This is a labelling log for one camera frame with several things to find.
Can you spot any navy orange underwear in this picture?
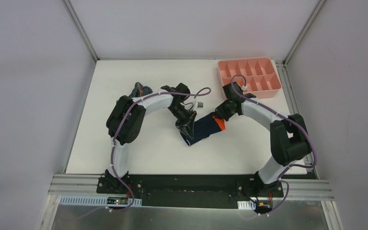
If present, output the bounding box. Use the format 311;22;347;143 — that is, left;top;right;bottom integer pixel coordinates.
180;113;226;146

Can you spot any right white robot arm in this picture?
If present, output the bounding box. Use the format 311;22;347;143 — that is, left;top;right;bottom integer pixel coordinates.
214;82;312;196

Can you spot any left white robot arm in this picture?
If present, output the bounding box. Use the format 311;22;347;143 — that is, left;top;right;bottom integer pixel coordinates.
105;83;196;194

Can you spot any striped blue underwear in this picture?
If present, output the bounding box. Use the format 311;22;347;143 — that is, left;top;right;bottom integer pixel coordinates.
129;82;153;98

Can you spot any pink divided organizer tray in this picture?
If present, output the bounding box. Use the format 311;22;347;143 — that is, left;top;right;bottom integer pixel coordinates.
218;57;282;99

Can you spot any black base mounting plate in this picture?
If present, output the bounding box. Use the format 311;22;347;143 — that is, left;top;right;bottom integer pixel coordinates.
96;172;284;209

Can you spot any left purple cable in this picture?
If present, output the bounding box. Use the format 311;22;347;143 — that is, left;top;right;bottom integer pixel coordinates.
110;87;212;213

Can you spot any right white cable duct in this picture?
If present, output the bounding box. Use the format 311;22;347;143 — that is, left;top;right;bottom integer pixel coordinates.
237;200;256;210

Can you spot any white cable duct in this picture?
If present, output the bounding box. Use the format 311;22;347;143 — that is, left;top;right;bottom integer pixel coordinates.
59;195;142;207
237;200;256;210

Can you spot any aluminium frame rail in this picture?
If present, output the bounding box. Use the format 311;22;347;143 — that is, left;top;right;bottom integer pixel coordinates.
48;174;334;201

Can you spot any left white cable duct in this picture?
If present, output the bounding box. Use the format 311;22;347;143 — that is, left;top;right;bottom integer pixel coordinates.
59;195;142;207

